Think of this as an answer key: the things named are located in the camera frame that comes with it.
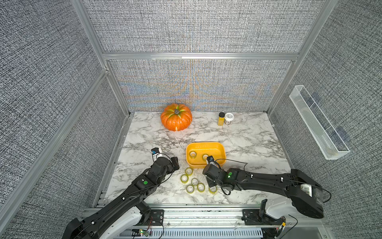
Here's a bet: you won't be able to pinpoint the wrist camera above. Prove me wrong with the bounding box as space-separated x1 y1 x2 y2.
151 147 162 155
207 155 215 164

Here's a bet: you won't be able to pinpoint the orange pumpkin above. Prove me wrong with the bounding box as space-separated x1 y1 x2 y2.
160 104 193 131

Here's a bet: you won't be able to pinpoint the front rail base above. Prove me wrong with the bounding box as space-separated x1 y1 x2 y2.
148 204 334 239

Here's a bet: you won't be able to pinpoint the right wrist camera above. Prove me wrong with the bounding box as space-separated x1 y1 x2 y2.
207 155 215 164

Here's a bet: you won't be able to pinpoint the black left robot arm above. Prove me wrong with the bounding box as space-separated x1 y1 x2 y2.
62 154 180 239

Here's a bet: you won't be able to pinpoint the yellow plastic storage box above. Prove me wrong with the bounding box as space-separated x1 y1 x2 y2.
186 142 226 169

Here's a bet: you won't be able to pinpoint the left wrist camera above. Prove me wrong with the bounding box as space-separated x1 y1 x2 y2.
151 147 162 155

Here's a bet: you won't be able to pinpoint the clear acrylic wall shelf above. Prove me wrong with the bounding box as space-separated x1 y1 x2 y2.
289 85 350 160

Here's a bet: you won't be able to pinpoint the aluminium frame rails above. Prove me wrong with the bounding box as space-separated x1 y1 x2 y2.
1 1 337 232

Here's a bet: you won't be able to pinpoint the small white lidded jar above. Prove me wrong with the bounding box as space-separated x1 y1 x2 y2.
224 113 234 124

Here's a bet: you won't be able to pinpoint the yellow juice bottle black cap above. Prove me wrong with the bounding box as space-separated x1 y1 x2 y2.
217 112 225 126

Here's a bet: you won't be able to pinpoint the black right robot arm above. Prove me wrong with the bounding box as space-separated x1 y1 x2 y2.
203 164 324 219

